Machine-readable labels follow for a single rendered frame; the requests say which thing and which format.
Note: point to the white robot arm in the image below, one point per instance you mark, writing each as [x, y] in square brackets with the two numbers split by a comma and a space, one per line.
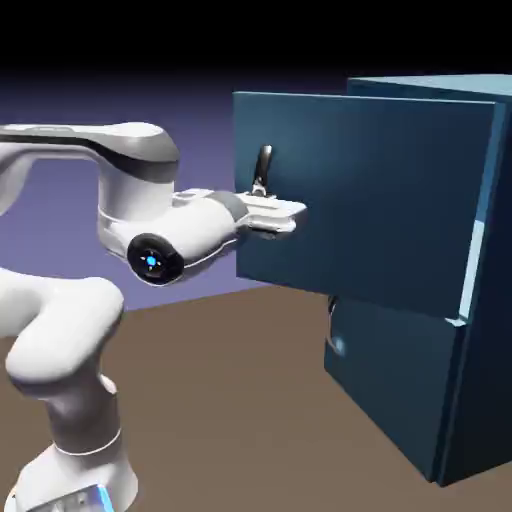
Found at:
[136, 192]

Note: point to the blue cabinet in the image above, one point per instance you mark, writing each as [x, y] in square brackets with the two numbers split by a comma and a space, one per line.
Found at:
[480, 280]

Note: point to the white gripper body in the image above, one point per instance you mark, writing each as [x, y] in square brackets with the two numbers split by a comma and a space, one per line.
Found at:
[272, 214]

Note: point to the blue cabinet door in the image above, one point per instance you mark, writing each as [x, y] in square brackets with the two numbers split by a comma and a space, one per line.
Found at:
[360, 192]
[384, 376]

